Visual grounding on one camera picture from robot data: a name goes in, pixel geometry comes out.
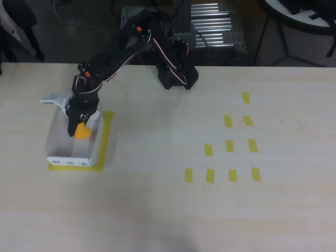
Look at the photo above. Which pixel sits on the white round table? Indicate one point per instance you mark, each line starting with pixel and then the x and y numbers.
pixel 296 18

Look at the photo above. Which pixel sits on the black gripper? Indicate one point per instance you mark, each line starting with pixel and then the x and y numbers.
pixel 77 112

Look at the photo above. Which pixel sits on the metal roller rack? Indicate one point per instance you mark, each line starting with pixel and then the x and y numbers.
pixel 218 34

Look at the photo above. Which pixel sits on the yellow tape square outline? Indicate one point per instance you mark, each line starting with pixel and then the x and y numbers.
pixel 106 136

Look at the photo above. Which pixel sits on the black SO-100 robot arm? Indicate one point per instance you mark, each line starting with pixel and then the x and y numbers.
pixel 110 59

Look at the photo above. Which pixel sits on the white cardboard box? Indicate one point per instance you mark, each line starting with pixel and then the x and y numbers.
pixel 63 144

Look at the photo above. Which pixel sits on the black office chair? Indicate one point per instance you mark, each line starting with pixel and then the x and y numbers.
pixel 18 13

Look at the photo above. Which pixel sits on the yellow rubber duck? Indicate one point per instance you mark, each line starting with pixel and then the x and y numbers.
pixel 83 133

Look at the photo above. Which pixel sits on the black bag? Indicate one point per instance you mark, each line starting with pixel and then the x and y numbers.
pixel 325 10

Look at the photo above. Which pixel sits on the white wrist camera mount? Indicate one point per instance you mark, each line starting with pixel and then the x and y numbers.
pixel 59 101

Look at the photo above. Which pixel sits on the yellow tape strip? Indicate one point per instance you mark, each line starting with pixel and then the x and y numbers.
pixel 246 98
pixel 252 145
pixel 232 175
pixel 228 121
pixel 247 120
pixel 208 149
pixel 229 146
pixel 256 174
pixel 188 175
pixel 210 175

